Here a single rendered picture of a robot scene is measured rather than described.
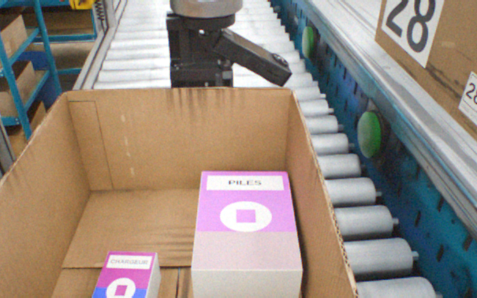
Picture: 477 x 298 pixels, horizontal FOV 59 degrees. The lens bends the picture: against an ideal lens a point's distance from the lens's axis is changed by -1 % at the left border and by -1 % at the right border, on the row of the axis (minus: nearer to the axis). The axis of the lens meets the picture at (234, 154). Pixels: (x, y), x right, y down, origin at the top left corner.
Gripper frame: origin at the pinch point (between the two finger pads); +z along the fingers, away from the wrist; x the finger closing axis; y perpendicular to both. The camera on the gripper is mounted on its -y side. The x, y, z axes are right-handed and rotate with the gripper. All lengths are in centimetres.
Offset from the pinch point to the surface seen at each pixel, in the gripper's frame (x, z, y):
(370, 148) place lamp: 3.5, -0.1, -21.2
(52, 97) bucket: -157, 70, 81
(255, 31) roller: -66, 6, -14
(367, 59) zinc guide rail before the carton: -9.2, -8.7, -23.9
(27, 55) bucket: -176, 53, 95
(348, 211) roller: 10.8, 5.3, -16.3
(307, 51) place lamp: -35.5, 0.3, -21.4
